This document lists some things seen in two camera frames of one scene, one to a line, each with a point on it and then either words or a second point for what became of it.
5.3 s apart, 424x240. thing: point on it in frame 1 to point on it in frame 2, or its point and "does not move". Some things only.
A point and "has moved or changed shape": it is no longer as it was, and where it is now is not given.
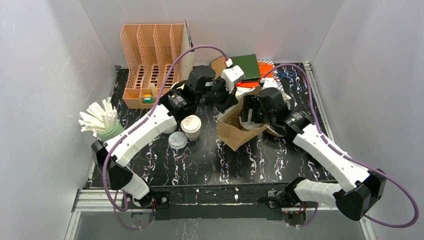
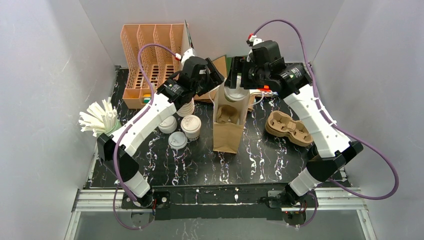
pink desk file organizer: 149,50 does not move
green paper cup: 249,124 has moved or changed shape
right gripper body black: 248,110 to 242,75
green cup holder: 116,129 does not move
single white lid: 191,123 does not move
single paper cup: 191,124 does not move
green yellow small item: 148,99 does not move
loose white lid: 177,140 does not move
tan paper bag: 230,129 has moved or changed shape
